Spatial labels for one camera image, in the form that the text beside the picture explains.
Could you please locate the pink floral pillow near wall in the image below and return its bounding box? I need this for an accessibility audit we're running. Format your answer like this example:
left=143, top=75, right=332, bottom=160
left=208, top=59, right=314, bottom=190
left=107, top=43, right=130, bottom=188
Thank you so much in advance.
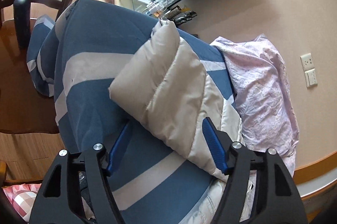
left=211, top=35, right=299, bottom=174

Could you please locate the blue striped pillow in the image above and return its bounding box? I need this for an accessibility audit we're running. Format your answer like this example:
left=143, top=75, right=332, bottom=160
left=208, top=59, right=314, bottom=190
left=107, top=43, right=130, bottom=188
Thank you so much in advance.
left=26, top=15, right=59, bottom=97

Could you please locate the white wall power socket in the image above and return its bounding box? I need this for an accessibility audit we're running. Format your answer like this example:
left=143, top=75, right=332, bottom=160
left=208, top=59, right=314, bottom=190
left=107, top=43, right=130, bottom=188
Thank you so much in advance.
left=300, top=53, right=315, bottom=72

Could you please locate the pink checkered cloth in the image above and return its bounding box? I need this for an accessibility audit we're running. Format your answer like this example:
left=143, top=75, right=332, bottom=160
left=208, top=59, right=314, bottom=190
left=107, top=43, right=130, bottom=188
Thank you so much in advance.
left=3, top=184, right=41, bottom=223

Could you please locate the beige puffer down jacket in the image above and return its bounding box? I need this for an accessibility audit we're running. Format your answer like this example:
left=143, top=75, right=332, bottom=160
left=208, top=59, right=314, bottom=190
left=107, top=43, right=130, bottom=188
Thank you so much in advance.
left=108, top=18, right=257, bottom=224

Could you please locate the white wall light switch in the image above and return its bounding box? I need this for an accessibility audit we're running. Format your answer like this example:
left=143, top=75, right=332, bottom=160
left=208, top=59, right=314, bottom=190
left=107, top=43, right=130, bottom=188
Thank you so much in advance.
left=304, top=69, right=318, bottom=88

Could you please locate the blue white striped bed sheet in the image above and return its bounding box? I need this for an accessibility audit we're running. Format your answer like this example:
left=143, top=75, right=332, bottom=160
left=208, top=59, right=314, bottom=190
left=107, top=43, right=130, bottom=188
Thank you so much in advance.
left=54, top=0, right=225, bottom=223

